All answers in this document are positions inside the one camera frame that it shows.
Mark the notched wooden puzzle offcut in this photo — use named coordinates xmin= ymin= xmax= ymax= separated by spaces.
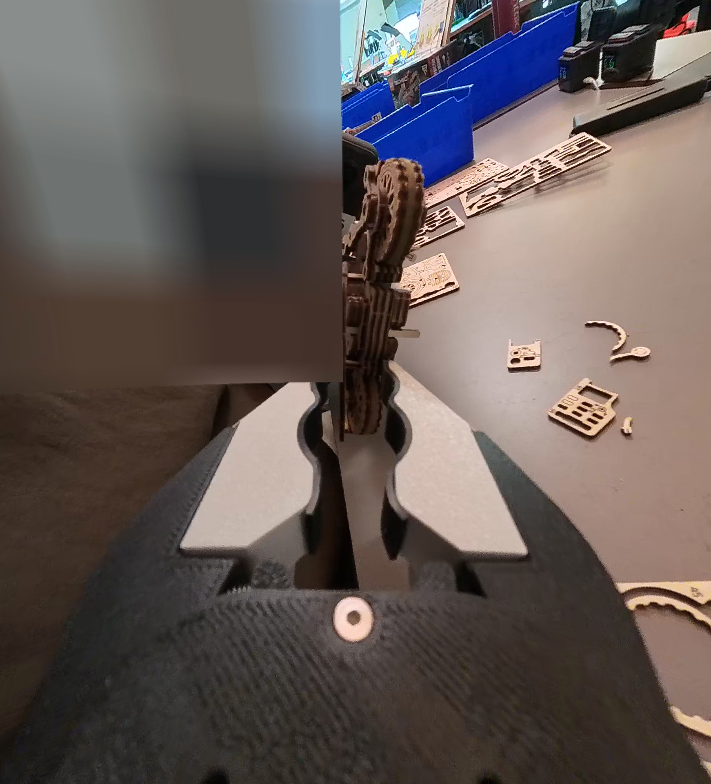
xmin=507 ymin=339 xmax=543 ymax=371

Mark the engraved wooden puzzle sheet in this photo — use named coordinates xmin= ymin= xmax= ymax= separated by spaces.
xmin=400 ymin=252 xmax=459 ymax=307

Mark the wooden motorcycle model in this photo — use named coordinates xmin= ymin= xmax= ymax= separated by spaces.
xmin=342 ymin=157 xmax=425 ymax=434

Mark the pale wooden puzzle sheet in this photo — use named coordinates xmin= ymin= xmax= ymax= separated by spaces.
xmin=423 ymin=158 xmax=509 ymax=209

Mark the long blue plastic bin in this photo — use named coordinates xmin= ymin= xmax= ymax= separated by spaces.
xmin=420 ymin=0 xmax=580 ymax=126

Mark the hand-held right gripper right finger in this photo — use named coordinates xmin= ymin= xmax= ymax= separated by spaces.
xmin=382 ymin=361 xmax=529 ymax=589

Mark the small cut-out wooden puzzle sheet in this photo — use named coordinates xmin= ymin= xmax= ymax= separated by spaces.
xmin=413 ymin=205 xmax=467 ymax=249

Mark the black battery charger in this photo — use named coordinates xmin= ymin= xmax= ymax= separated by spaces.
xmin=600 ymin=23 xmax=659 ymax=83
xmin=558 ymin=42 xmax=604 ymax=94

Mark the grey desk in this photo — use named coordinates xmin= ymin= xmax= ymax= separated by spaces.
xmin=389 ymin=73 xmax=711 ymax=784

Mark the flat black device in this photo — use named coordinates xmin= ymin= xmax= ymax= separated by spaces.
xmin=570 ymin=76 xmax=711 ymax=138

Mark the slotted wooden puzzle offcut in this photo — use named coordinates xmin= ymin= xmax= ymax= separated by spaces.
xmin=547 ymin=377 xmax=620 ymax=439

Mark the long wooden puzzle sheet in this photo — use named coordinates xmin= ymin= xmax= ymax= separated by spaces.
xmin=460 ymin=131 xmax=612 ymax=219

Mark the printed wooden display board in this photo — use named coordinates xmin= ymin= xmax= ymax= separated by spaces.
xmin=417 ymin=0 xmax=454 ymax=51

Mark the curved toothed wooden piece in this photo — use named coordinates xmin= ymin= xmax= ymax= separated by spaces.
xmin=584 ymin=319 xmax=629 ymax=356

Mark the dark printed box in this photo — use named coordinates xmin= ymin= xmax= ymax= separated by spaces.
xmin=386 ymin=52 xmax=454 ymax=110

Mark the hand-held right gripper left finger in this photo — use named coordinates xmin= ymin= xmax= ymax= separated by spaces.
xmin=179 ymin=383 xmax=332 ymax=588

